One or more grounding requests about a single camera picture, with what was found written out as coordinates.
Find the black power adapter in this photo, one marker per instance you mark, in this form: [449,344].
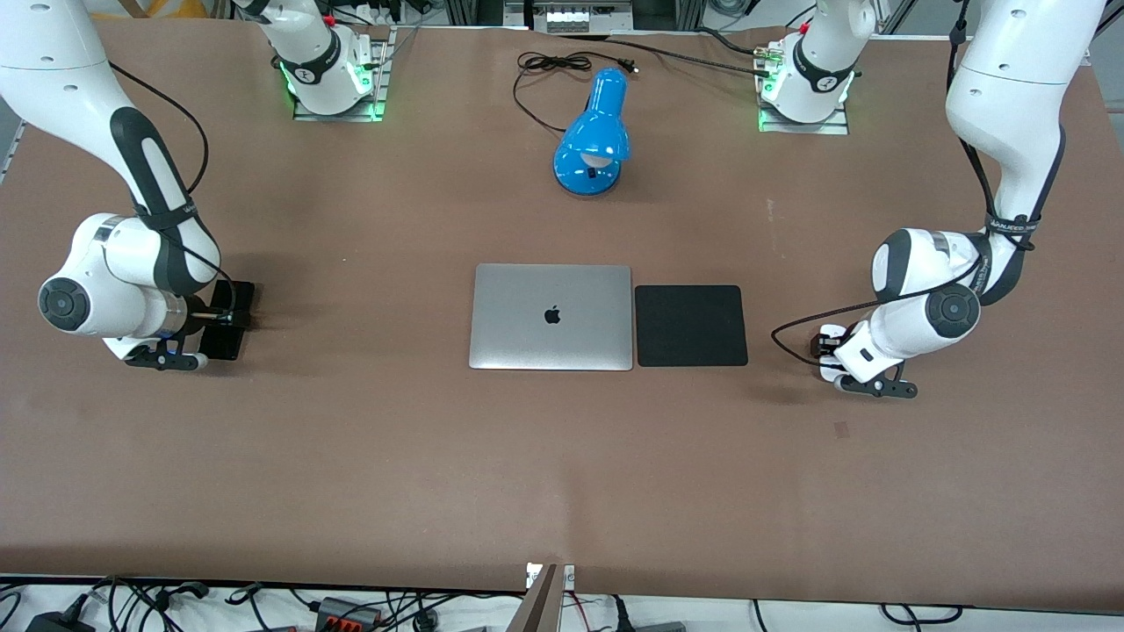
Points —
[57,623]

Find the aluminium frame rail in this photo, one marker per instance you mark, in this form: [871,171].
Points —
[10,149]
[913,17]

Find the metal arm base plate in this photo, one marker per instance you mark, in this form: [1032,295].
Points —
[379,70]
[803,127]

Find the grey connector box orange clips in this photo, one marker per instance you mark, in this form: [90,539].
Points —
[338,607]

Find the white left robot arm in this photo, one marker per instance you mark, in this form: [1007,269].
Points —
[1010,88]

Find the wooden post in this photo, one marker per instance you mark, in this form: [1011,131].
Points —
[540,606]

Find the blue desk lamp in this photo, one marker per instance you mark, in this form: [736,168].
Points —
[588,140]

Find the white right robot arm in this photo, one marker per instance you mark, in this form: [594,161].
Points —
[53,53]

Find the white metal bracket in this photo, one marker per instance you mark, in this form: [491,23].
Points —
[569,577]

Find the white computer mouse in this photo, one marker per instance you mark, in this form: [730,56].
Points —
[830,369]

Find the white power strip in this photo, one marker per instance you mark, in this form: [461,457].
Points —
[584,19]

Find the black mouse pad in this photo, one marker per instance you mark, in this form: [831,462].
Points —
[691,325]

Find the black smartphone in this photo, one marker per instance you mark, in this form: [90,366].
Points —
[233,338]

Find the silver laptop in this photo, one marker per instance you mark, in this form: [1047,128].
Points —
[527,333]

